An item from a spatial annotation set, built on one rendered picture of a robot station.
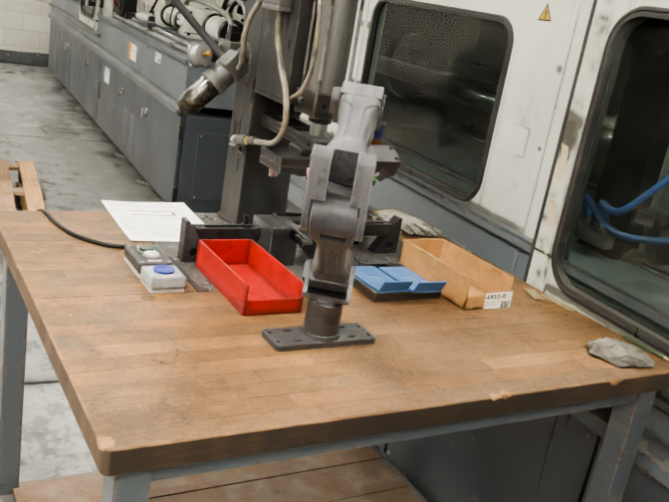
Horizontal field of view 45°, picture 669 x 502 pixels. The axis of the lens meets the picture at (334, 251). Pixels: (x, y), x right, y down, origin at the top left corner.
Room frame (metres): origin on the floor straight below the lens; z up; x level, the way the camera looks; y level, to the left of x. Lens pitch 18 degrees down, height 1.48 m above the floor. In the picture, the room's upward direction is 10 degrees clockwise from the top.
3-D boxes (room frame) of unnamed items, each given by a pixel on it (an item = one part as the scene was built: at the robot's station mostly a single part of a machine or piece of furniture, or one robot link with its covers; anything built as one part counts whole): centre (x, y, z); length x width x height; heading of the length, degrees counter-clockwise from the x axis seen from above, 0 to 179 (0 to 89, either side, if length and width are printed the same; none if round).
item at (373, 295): (1.65, -0.13, 0.91); 0.17 x 0.16 x 0.02; 122
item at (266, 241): (1.74, 0.08, 0.94); 0.20 x 0.10 x 0.07; 122
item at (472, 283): (1.72, -0.27, 0.93); 0.25 x 0.13 x 0.08; 32
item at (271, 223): (1.74, 0.08, 0.98); 0.20 x 0.10 x 0.01; 122
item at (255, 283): (1.49, 0.16, 0.93); 0.25 x 0.12 x 0.06; 32
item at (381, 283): (1.61, -0.10, 0.93); 0.15 x 0.07 x 0.03; 32
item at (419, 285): (1.65, -0.17, 0.93); 0.15 x 0.07 x 0.03; 32
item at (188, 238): (1.60, 0.29, 0.95); 0.06 x 0.03 x 0.09; 122
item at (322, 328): (1.31, 0.00, 0.94); 0.20 x 0.07 x 0.08; 122
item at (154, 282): (1.43, 0.31, 0.90); 0.07 x 0.07 x 0.06; 32
